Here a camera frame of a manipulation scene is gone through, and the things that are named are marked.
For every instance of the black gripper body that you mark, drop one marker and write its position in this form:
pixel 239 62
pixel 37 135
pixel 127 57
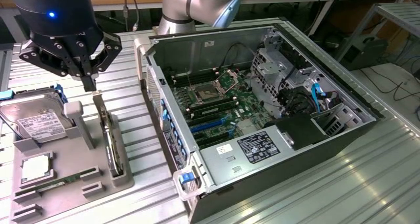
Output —
pixel 55 14

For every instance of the graphics card with metal bracket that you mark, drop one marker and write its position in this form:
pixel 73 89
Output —
pixel 110 140

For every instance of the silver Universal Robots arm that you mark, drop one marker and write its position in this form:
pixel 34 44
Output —
pixel 178 7

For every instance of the blue disk caddy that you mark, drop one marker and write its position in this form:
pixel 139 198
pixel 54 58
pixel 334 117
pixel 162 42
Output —
pixel 62 92

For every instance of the silver hard disk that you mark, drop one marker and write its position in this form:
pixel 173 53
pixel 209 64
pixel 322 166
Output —
pixel 33 118

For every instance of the thin locking lever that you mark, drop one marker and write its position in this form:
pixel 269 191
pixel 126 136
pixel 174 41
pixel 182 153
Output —
pixel 191 81

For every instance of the blue slot clip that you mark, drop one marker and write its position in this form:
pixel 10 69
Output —
pixel 167 116
pixel 181 144
pixel 175 134
pixel 185 155

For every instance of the CPU socket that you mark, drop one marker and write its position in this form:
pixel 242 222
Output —
pixel 206 94

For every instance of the metal socket cover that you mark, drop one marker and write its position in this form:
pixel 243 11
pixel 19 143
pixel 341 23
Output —
pixel 227 81

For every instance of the installed RAM stick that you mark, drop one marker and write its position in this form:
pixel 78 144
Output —
pixel 214 109

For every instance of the grey parts rack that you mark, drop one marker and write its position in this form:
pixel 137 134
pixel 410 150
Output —
pixel 73 165

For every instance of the blue expansion slot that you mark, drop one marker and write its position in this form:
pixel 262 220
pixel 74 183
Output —
pixel 209 125

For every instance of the silver CPU chip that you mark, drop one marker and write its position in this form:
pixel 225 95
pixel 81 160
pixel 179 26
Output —
pixel 35 168

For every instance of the green motherboard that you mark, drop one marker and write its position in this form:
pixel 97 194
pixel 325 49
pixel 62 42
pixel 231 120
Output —
pixel 245 105

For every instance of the black expansion slot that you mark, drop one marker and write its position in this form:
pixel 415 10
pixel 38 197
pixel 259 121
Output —
pixel 211 136
pixel 215 141

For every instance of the green RAM stick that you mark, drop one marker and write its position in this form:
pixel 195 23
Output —
pixel 55 183

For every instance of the silver perforated drive cage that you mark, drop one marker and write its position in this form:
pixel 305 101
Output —
pixel 273 71

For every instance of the silver chipset heatsink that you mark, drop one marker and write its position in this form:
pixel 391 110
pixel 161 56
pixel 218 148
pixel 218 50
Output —
pixel 249 126

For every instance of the blue case latch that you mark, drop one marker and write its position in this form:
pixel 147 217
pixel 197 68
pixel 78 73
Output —
pixel 186 178

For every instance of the grey power supply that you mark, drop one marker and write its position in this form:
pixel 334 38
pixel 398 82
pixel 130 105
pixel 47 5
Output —
pixel 237 165

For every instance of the open black PC case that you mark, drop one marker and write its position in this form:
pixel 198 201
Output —
pixel 263 179

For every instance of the silver disk bay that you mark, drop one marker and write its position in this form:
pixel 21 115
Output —
pixel 338 120

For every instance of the black box on floor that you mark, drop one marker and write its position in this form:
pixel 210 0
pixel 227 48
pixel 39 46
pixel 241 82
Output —
pixel 366 53

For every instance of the metal slatted side table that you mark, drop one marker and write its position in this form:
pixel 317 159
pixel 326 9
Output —
pixel 401 14

